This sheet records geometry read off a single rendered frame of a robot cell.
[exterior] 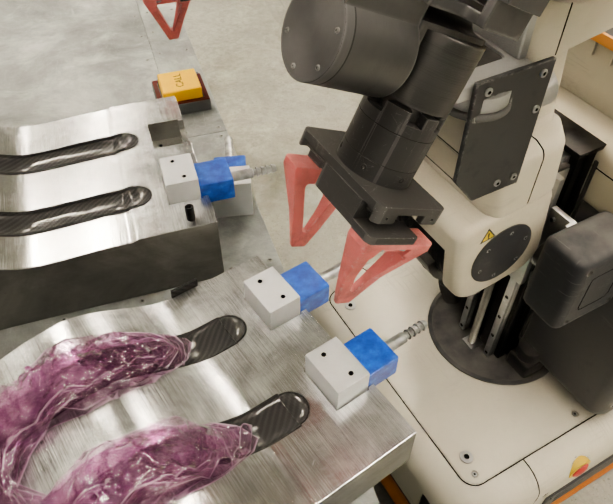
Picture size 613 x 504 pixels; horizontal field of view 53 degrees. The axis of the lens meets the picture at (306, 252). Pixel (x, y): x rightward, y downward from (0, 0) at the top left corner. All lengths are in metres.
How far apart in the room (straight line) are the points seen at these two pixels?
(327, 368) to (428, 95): 0.27
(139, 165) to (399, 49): 0.47
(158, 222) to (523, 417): 0.84
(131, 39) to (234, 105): 1.28
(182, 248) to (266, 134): 1.64
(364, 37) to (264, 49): 2.49
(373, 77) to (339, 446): 0.32
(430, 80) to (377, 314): 1.01
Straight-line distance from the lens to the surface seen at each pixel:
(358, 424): 0.57
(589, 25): 0.79
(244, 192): 0.79
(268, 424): 0.58
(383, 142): 0.41
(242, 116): 2.41
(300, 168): 0.46
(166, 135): 0.85
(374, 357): 0.59
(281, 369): 0.60
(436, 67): 0.40
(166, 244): 0.69
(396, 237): 0.42
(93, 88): 1.11
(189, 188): 0.70
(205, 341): 0.63
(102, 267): 0.70
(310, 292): 0.63
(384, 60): 0.36
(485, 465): 1.23
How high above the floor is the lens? 1.36
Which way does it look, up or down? 47 degrees down
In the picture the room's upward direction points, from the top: straight up
